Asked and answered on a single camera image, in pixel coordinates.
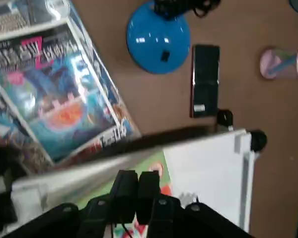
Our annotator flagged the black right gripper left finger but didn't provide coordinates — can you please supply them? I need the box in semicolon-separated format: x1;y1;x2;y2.
78;170;139;238

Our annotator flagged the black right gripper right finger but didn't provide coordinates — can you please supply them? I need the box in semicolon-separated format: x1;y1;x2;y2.
138;171;181;238

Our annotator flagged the green cover picture book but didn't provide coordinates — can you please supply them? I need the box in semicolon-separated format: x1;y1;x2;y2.
89;151;174;238

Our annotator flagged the blue desk lamp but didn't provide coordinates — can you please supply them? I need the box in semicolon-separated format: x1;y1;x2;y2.
126;0;192;74

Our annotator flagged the white folding book stand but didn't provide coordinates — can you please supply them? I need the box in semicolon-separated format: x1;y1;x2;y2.
0;127;268;238

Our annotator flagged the white bordered comic magazine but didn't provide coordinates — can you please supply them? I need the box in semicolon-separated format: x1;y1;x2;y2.
0;19;143;166

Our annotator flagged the black rectangular folding case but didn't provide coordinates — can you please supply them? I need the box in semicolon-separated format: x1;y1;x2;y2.
190;44;221;119

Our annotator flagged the pink pen cup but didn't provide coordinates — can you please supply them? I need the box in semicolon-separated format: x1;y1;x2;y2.
260;39;298;82

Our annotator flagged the blue pen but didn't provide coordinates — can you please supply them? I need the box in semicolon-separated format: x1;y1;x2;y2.
267;56;298;76

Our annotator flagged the blue wrapped magazine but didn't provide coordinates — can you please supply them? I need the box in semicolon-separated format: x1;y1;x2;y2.
0;0;143;174

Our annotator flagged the black lamp power cable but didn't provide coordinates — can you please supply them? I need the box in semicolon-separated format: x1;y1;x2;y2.
153;0;222;18

